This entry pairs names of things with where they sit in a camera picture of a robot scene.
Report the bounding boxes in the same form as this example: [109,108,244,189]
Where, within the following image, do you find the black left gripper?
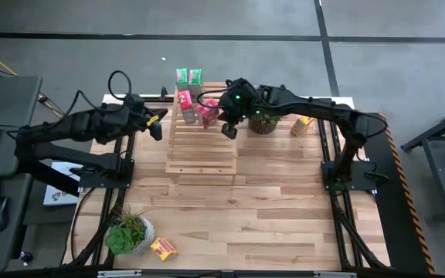
[127,107,168,141]

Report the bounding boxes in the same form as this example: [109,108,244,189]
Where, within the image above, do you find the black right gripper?
[206,77,260,141]

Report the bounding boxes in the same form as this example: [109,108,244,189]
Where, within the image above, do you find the red cereal box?
[177,90,198,125]
[195,98,221,131]

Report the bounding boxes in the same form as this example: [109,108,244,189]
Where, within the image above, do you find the green Apple Jacks cereal box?
[175,68,190,93]
[188,69,205,98]

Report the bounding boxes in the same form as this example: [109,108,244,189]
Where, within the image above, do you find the yellow cereal box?
[290,115,315,137]
[149,236,179,263]

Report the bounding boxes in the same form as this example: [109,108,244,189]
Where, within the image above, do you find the wooden slatted shelf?
[165,81,238,175]

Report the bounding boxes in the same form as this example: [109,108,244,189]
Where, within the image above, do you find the bushy plant in ribbed pot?
[247,111,285,136]

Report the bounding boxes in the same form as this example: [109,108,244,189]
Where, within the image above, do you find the white printed booklet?
[42,161,85,207]

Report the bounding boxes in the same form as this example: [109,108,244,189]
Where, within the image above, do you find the succulent in white patterned pot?
[104,208,156,256]

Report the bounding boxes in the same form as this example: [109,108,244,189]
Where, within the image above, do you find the black desk caster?
[18,250,35,266]

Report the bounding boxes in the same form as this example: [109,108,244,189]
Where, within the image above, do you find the black hazard-striped floor mat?
[361,111,437,275]

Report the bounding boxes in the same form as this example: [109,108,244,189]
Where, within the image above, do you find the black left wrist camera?
[123,93,145,114]

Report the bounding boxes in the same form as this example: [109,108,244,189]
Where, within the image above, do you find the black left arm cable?
[67,70,134,117]

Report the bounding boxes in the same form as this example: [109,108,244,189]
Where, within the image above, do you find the silver mounting bracket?
[97,270,143,278]
[313,271,358,278]

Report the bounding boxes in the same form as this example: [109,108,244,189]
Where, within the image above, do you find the black aluminium rig frame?
[62,92,392,278]

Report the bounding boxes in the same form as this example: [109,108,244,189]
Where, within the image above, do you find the dark metal table frame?
[399,99,445,225]

